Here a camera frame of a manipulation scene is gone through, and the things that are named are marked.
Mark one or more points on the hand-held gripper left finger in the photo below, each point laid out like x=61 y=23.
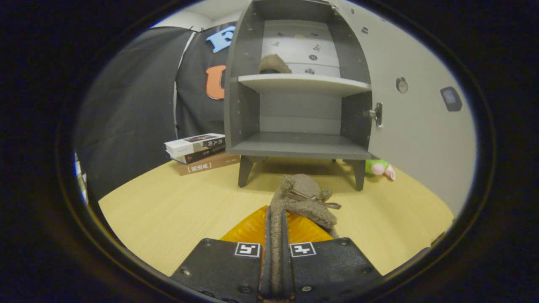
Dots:
x=227 y=269

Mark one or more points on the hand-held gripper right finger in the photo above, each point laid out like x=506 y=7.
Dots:
x=328 y=269

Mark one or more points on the brown fuzzy shoe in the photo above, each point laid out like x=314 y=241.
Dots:
x=273 y=64
x=303 y=189

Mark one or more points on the grey shoe cabinet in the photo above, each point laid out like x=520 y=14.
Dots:
x=294 y=143

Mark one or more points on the light grey shoe cabinet door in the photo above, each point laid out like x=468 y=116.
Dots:
x=421 y=143

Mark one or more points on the metal door hinge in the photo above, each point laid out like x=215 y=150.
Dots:
x=377 y=113

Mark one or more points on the brown book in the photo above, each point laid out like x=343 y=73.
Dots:
x=210 y=165

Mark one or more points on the green and pink plush toy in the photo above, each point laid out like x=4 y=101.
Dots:
x=377 y=167

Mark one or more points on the black book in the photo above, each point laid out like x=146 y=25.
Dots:
x=202 y=155

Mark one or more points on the black backdrop cloth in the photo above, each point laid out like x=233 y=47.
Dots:
x=126 y=105

